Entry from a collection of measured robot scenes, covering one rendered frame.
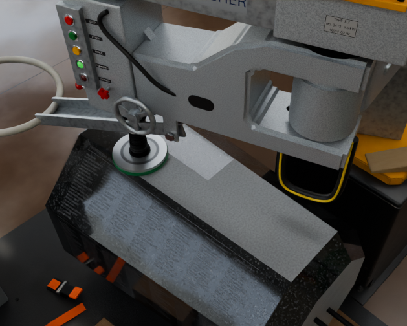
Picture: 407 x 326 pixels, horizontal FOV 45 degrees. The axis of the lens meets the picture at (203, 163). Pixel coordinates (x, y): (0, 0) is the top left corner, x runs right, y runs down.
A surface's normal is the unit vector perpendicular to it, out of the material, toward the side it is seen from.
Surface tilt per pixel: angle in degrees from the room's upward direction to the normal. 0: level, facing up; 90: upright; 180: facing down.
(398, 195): 0
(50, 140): 0
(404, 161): 11
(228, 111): 90
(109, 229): 45
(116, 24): 90
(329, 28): 90
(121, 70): 90
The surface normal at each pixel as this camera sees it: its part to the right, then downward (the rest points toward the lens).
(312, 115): -0.55, 0.63
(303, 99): -0.78, 0.47
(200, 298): -0.48, -0.08
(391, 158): -0.22, -0.66
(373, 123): -0.27, 0.71
